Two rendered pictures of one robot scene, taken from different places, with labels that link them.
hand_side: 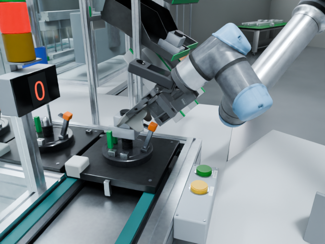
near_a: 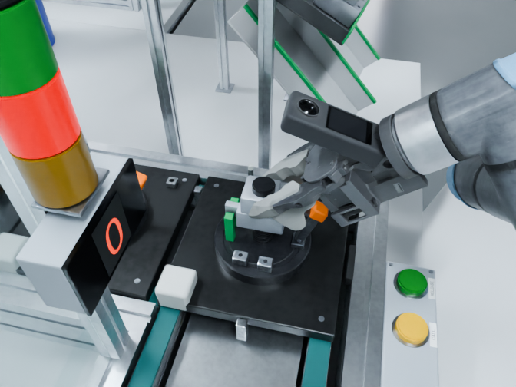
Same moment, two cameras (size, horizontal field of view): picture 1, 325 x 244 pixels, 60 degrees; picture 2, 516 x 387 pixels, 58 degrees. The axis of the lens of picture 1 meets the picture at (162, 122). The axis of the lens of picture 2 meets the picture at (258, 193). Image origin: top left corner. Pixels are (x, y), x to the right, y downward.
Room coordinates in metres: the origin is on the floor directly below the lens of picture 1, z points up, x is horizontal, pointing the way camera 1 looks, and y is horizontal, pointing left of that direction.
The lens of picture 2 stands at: (0.27, 0.13, 1.52)
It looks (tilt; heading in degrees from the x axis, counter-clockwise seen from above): 47 degrees down; 356
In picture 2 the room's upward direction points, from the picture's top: straight up
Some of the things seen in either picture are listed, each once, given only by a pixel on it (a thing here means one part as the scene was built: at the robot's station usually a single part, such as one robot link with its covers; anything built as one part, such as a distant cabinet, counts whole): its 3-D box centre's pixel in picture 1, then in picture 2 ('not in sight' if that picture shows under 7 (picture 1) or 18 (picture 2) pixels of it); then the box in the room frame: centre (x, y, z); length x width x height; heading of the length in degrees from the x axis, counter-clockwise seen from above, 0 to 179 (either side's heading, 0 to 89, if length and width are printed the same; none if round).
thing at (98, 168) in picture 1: (127, 156); (262, 248); (0.68, 0.10, 0.96); 0.24 x 0.24 x 0.02; 73
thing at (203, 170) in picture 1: (203, 171); (411, 283); (0.60, -0.11, 0.96); 0.04 x 0.04 x 0.02
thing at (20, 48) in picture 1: (19, 46); (55, 162); (0.53, 0.26, 1.29); 0.05 x 0.05 x 0.05
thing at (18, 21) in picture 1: (13, 17); (31, 107); (0.53, 0.26, 1.34); 0.05 x 0.05 x 0.05
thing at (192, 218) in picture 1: (198, 198); (405, 340); (0.54, -0.09, 0.93); 0.21 x 0.07 x 0.06; 163
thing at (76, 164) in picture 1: (77, 166); (176, 287); (0.61, 0.22, 0.97); 0.05 x 0.05 x 0.04; 73
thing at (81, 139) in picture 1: (47, 128); (94, 196); (0.75, 0.34, 1.01); 0.24 x 0.24 x 0.13; 73
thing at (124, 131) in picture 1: (122, 122); (256, 200); (0.68, 0.11, 1.06); 0.08 x 0.04 x 0.07; 73
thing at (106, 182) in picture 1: (107, 187); (242, 329); (0.56, 0.13, 0.95); 0.01 x 0.01 x 0.04; 73
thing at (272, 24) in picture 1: (264, 35); not in sight; (8.16, -2.86, 0.39); 2.24 x 0.80 x 0.77; 136
